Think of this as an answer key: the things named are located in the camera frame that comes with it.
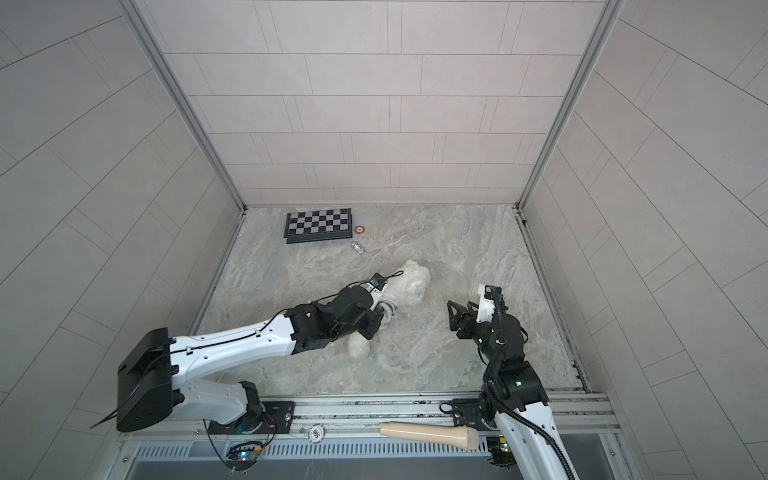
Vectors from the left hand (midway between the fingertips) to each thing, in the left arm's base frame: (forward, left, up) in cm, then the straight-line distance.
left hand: (392, 310), depth 76 cm
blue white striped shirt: (-1, +1, +1) cm, 1 cm away
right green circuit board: (-28, -26, -12) cm, 40 cm away
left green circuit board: (-29, +31, -9) cm, 44 cm away
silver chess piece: (+27, +12, -11) cm, 32 cm away
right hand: (+2, -16, 0) cm, 16 cm away
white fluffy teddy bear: (+4, -3, +5) cm, 7 cm away
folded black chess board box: (+36, +27, -9) cm, 46 cm away
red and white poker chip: (+37, +13, -12) cm, 41 cm away
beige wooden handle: (-26, -14, -8) cm, 31 cm away
